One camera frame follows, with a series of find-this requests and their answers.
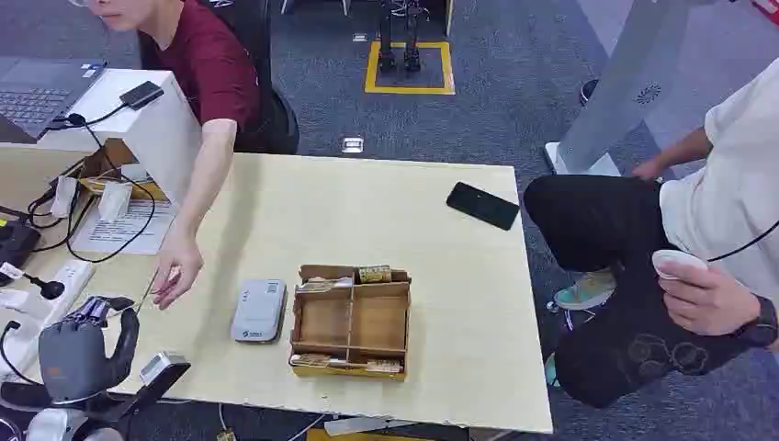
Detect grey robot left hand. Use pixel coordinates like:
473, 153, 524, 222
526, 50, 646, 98
37, 295, 141, 405

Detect person's hand holding white device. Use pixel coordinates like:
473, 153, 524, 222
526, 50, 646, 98
656, 260, 762, 338

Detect person's hand over desk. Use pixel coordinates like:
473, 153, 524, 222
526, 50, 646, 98
150, 233, 206, 311

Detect thin card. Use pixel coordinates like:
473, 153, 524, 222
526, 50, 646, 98
134, 266, 183, 315

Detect printed paper sheet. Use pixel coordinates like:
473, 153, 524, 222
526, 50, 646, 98
69, 199, 179, 257

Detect black wristwatch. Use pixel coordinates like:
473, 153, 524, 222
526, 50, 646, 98
735, 294, 779, 349

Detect white power strip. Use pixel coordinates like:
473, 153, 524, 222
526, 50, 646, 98
0, 259, 96, 379

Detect black plug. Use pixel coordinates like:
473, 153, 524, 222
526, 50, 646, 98
23, 273, 66, 301

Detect white paper tag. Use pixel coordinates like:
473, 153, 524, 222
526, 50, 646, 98
96, 181, 134, 224
50, 175, 80, 220

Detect grey card reader device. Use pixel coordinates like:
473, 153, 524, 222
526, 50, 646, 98
230, 277, 289, 345

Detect green shoe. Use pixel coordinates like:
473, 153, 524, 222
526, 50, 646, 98
552, 268, 618, 312

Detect person in white shirt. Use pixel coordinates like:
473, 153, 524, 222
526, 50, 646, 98
523, 55, 779, 410

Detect brown cardboard box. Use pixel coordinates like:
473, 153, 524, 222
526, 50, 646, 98
61, 137, 170, 203

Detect black charger block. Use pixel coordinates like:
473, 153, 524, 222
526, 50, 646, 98
0, 218, 42, 272

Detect white box stand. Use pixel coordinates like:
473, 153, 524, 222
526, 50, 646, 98
35, 67, 203, 205

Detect pale card lying flat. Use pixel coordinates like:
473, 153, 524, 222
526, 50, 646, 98
295, 276, 355, 295

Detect black power adapter small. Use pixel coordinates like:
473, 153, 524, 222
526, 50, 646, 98
119, 80, 166, 111

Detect black office chair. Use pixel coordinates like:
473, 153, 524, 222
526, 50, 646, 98
199, 0, 301, 156

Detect person in red shirt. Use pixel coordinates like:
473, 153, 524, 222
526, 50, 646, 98
66, 0, 264, 311

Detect card stack with yellow print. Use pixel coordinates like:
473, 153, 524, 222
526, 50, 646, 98
356, 265, 394, 286

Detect wooden card box with compartments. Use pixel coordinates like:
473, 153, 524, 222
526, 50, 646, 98
288, 263, 413, 384

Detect grey laptop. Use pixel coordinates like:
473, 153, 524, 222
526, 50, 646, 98
0, 57, 109, 145

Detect white pillar stand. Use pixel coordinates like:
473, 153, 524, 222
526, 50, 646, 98
543, 0, 698, 178

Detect black smartphone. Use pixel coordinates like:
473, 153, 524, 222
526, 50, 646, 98
445, 180, 522, 232

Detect black robot legs in background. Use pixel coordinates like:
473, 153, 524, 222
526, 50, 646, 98
376, 0, 425, 74

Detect black cable loop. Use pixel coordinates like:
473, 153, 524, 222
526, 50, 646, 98
24, 102, 158, 266

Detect black cable at robot hand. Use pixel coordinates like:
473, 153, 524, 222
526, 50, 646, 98
0, 320, 28, 386

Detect black cable of handheld device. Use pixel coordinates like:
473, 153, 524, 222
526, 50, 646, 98
706, 219, 779, 264

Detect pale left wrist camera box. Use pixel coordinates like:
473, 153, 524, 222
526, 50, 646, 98
138, 351, 192, 389

